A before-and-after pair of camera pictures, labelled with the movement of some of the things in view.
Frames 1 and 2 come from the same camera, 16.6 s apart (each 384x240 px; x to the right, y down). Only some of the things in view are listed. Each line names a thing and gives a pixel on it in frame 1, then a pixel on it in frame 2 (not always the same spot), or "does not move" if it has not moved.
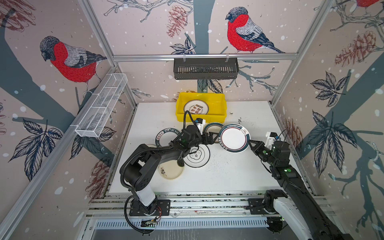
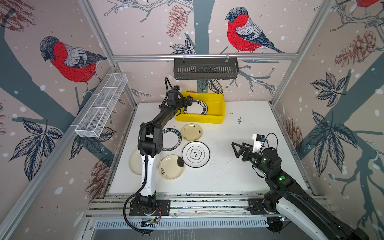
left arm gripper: [210, 141] -> [189, 102]
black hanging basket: [197, 69] does not move
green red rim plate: [214, 127] -> [198, 107]
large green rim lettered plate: [164, 136] does not move
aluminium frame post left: [93, 20] does not move
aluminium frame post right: [323, 10] does not move
